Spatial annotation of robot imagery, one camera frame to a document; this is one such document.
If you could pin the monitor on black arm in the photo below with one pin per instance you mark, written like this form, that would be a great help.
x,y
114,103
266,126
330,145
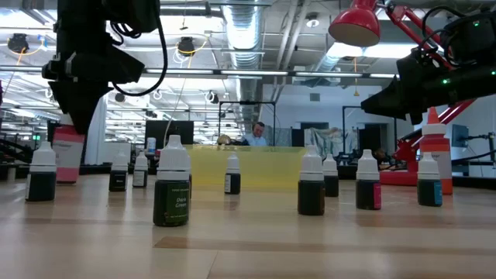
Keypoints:
x,y
460,135

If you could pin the small green food coloring bottle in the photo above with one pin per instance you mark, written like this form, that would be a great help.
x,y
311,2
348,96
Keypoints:
x,y
332,186

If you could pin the yellow translucent plastic tray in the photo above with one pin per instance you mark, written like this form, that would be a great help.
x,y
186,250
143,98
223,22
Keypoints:
x,y
271,168

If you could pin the small dark food coloring bottle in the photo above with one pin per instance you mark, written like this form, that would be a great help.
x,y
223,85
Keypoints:
x,y
40,186

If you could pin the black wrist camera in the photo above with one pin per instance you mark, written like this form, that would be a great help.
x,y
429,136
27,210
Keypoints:
x,y
418,66
128,69

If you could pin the small pink label coloring bottle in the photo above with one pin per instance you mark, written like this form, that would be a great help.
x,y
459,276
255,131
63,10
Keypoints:
x,y
366,195

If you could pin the small white label coloring bottle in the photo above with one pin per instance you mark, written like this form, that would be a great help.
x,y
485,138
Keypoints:
x,y
140,178
233,184

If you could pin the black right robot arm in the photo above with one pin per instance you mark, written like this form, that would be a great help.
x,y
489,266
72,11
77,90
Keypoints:
x,y
469,38

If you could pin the green lit sign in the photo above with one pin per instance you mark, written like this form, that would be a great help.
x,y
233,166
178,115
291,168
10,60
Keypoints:
x,y
36,137

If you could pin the large pink food coloring bottle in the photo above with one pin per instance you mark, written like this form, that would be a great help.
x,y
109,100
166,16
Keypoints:
x,y
67,162

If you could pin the black ceiling device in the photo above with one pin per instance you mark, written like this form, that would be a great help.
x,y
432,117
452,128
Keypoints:
x,y
186,45
18,43

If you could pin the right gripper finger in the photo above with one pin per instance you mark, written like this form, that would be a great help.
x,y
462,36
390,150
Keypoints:
x,y
414,107
403,91

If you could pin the red desk lamp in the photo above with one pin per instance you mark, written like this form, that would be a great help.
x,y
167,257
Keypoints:
x,y
354,27

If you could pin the small blue label coloring bottle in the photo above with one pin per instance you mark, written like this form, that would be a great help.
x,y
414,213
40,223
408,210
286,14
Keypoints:
x,y
428,193

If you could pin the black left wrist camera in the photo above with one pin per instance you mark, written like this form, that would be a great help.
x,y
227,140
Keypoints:
x,y
128,69

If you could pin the white container blue label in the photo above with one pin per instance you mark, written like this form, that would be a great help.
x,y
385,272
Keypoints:
x,y
150,145

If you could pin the black monitor screen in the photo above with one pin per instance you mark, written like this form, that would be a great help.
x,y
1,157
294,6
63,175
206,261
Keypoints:
x,y
159,131

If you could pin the silver ventilation duct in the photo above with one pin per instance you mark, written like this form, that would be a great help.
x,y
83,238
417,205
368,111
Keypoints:
x,y
244,38

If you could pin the round brass object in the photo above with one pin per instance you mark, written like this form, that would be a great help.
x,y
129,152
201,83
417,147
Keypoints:
x,y
223,140

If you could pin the small brown food coloring bottle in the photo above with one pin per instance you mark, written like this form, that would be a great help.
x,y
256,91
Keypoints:
x,y
311,197

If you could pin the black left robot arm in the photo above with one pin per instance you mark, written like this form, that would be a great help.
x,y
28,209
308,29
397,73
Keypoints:
x,y
97,15

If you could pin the large orange food coloring bottle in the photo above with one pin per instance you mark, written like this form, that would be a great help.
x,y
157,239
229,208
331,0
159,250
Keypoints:
x,y
436,143

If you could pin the person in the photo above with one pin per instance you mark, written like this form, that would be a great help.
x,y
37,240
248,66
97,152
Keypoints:
x,y
255,139

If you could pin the small dark green coloring bottle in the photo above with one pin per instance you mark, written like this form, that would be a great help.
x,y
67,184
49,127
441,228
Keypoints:
x,y
170,201

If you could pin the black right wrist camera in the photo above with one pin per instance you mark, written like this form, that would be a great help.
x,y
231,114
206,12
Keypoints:
x,y
418,66

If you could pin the grey draped cloth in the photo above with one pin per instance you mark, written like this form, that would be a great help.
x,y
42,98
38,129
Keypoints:
x,y
329,141

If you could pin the black angled rack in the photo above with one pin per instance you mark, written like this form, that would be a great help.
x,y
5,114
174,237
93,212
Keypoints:
x,y
15,153

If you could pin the long ceiling light strip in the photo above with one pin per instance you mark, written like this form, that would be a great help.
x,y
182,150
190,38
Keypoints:
x,y
252,72

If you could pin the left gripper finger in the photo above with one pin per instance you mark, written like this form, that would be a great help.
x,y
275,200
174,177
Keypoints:
x,y
71,104
95,100

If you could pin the small black label coloring bottle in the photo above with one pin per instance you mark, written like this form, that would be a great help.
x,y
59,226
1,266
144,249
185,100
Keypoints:
x,y
118,180

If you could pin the white building column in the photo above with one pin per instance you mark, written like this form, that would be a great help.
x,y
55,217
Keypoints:
x,y
97,143

